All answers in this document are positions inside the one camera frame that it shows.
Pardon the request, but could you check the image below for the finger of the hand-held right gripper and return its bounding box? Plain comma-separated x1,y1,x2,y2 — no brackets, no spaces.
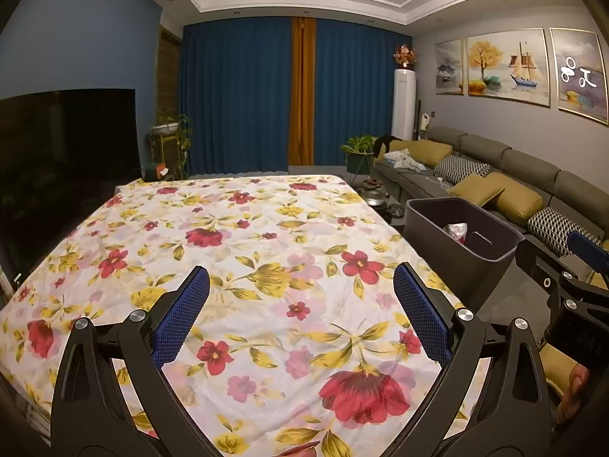
567,231,609,265
516,239,608,316

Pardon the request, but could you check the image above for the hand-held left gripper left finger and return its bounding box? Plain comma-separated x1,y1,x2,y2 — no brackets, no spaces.
50,265,217,457

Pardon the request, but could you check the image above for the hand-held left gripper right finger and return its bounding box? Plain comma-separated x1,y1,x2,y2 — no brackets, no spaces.
392,262,556,457

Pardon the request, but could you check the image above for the grey plastic bin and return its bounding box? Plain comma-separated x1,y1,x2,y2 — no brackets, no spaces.
404,196,524,310

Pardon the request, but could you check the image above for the person's right hand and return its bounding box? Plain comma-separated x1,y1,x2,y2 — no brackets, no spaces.
554,361,594,428

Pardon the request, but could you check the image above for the black white patterned cushion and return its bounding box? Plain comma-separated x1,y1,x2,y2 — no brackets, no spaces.
526,207,603,258
433,155,491,184

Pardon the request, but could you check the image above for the yellow cushion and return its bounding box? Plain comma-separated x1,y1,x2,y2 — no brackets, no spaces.
400,140,454,168
447,173,505,208
537,343,583,393
485,171,544,228

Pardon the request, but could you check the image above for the dark coffee table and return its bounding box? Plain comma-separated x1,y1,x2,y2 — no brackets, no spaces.
352,176,410,234

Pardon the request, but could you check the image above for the grey sectional sofa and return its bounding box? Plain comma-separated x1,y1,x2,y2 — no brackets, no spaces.
371,126,609,296

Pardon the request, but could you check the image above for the floral tablecloth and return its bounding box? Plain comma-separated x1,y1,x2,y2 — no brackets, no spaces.
0,174,464,457

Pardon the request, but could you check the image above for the glass teapot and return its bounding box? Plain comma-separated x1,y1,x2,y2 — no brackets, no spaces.
362,178,387,201

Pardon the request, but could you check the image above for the white cloth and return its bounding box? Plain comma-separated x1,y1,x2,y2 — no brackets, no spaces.
383,149,426,172

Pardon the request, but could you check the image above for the potted plant green pot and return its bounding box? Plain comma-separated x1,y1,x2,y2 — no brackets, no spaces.
340,134,376,174

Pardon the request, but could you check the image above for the purple abstract painting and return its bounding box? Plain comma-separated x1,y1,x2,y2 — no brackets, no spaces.
549,27,609,127

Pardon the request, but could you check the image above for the black cloth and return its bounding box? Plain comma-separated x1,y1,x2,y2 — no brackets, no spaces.
373,136,403,159

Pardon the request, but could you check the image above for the trailing potted plant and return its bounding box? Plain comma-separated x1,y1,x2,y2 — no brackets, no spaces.
150,113,193,179

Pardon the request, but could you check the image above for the black television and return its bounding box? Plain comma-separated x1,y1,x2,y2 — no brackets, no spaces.
0,88,142,286

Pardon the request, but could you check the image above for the sailboat and tree painting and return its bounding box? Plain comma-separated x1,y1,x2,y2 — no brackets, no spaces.
462,27,553,108

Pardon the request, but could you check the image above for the white standing air conditioner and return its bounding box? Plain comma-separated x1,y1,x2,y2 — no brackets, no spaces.
391,69,416,142

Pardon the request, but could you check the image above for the small landscape painting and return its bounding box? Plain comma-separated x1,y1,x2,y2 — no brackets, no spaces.
434,38,464,96

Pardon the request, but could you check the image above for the wide blue curtain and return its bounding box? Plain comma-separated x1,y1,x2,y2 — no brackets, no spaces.
178,16,293,176

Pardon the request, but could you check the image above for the narrow blue curtain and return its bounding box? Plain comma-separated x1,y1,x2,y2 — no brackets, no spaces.
314,19,414,165

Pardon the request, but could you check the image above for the wooden door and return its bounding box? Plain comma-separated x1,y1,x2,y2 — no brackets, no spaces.
157,26,184,172

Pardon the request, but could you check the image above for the red flower arrangement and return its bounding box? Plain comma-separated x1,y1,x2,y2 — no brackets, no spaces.
392,44,418,71

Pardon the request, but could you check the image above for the orange curtain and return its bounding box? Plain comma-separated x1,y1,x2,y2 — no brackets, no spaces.
288,16,317,166

